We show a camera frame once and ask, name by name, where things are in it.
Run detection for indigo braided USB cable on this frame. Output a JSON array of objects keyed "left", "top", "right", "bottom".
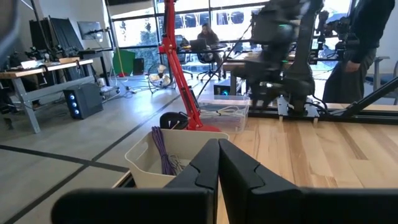
[{"left": 150, "top": 125, "right": 177, "bottom": 176}]

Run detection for pale opaque plastic bin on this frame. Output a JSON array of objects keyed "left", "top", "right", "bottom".
[{"left": 124, "top": 128, "right": 230, "bottom": 190}]

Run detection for seated person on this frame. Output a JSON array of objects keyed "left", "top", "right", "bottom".
[{"left": 197, "top": 23, "right": 224, "bottom": 68}]

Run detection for wall mounted monitor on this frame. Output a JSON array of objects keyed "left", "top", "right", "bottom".
[{"left": 77, "top": 21, "right": 104, "bottom": 41}]

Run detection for green panel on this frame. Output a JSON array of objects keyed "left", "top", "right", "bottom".
[{"left": 112, "top": 49, "right": 137, "bottom": 77}]

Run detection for black folded panels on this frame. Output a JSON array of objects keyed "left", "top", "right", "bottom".
[{"left": 29, "top": 17, "right": 85, "bottom": 58}]

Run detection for standing person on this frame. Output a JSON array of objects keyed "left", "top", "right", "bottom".
[{"left": 322, "top": 0, "right": 396, "bottom": 105}]

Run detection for blue seat chair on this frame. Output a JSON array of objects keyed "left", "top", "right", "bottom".
[{"left": 365, "top": 55, "right": 398, "bottom": 106}]

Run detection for person's hand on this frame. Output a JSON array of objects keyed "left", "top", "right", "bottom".
[{"left": 344, "top": 60, "right": 361, "bottom": 73}]

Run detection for cream white USB cable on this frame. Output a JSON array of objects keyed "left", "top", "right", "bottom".
[{"left": 200, "top": 105, "right": 249, "bottom": 119}]

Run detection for black office chair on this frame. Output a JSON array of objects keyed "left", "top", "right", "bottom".
[{"left": 197, "top": 51, "right": 224, "bottom": 82}]

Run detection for red desk lamp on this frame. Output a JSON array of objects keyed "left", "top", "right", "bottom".
[{"left": 157, "top": 0, "right": 222, "bottom": 133}]

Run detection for clear plastic bin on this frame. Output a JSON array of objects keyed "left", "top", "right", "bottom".
[{"left": 197, "top": 95, "right": 251, "bottom": 134}]

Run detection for small black computer box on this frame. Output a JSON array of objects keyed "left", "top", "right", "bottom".
[{"left": 213, "top": 77, "right": 233, "bottom": 96}]

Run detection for wooden top workbench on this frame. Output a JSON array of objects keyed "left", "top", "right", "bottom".
[{"left": 0, "top": 57, "right": 95, "bottom": 134}]

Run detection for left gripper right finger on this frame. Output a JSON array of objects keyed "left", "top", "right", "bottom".
[{"left": 218, "top": 138, "right": 398, "bottom": 224}]

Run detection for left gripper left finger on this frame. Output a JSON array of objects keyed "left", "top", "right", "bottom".
[{"left": 51, "top": 138, "right": 220, "bottom": 224}]

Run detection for black laptop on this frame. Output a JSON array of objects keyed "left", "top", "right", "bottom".
[{"left": 189, "top": 38, "right": 208, "bottom": 52}]

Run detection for small floor fan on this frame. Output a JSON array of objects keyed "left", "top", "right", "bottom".
[{"left": 147, "top": 63, "right": 172, "bottom": 95}]

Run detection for computer tower blue lights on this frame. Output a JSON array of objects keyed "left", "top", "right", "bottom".
[{"left": 62, "top": 83, "right": 104, "bottom": 120}]

